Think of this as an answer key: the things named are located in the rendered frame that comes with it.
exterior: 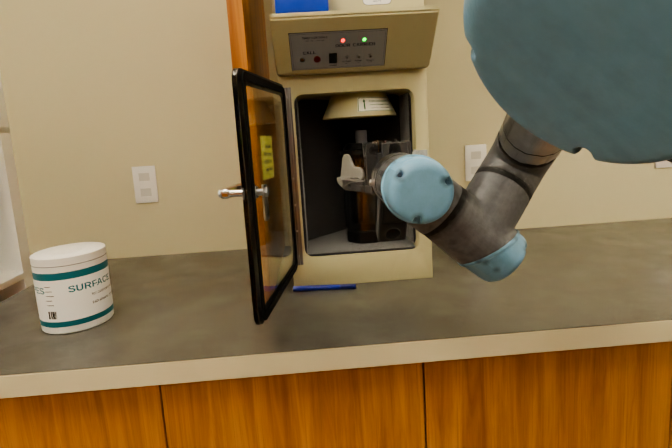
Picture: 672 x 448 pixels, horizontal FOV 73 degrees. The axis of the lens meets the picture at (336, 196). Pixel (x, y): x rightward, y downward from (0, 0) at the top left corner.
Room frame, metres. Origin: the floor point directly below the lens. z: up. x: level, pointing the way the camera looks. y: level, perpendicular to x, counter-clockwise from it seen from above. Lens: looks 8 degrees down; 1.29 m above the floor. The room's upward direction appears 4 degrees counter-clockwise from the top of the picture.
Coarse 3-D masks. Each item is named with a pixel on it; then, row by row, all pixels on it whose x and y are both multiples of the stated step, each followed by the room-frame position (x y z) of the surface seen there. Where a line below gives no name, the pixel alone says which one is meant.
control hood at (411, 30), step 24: (288, 24) 0.89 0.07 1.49; (312, 24) 0.89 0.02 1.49; (336, 24) 0.89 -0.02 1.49; (360, 24) 0.90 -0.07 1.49; (384, 24) 0.90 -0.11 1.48; (408, 24) 0.91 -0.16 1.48; (432, 24) 0.91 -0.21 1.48; (288, 48) 0.92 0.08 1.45; (408, 48) 0.94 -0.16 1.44; (288, 72) 0.96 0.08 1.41; (312, 72) 0.97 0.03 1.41; (336, 72) 0.98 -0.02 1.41
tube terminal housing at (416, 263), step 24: (336, 0) 1.00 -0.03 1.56; (360, 0) 1.00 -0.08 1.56; (408, 0) 1.00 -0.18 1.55; (360, 72) 1.00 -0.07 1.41; (384, 72) 1.00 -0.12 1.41; (408, 72) 1.00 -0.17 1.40; (312, 96) 1.07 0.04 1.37; (312, 264) 0.99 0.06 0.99; (336, 264) 1.00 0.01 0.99; (360, 264) 1.00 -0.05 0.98; (384, 264) 1.00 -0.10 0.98; (408, 264) 1.00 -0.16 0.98
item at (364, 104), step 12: (336, 96) 1.06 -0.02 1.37; (348, 96) 1.04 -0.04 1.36; (360, 96) 1.03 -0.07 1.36; (372, 96) 1.03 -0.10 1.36; (384, 96) 1.06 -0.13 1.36; (336, 108) 1.04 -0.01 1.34; (348, 108) 1.02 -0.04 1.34; (360, 108) 1.02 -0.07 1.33; (372, 108) 1.02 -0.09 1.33; (384, 108) 1.04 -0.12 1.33
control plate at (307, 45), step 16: (304, 32) 0.90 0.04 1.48; (320, 32) 0.90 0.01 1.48; (336, 32) 0.91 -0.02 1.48; (352, 32) 0.91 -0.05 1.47; (368, 32) 0.91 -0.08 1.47; (384, 32) 0.91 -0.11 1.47; (304, 48) 0.93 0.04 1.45; (320, 48) 0.93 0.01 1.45; (336, 48) 0.93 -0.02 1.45; (352, 48) 0.93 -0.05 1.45; (368, 48) 0.94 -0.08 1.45; (384, 48) 0.94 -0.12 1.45; (304, 64) 0.95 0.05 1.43; (320, 64) 0.95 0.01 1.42; (336, 64) 0.96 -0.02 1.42; (352, 64) 0.96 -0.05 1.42; (368, 64) 0.96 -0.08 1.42
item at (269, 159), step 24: (264, 96) 0.82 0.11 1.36; (240, 120) 0.67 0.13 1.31; (264, 120) 0.80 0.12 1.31; (240, 144) 0.67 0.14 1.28; (264, 144) 0.79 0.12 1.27; (240, 168) 0.67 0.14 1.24; (264, 168) 0.78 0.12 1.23; (288, 192) 0.94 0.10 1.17; (288, 216) 0.93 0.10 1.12; (264, 240) 0.74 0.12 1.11; (288, 240) 0.91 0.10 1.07; (264, 264) 0.73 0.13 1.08; (288, 264) 0.89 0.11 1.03; (264, 288) 0.72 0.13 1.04
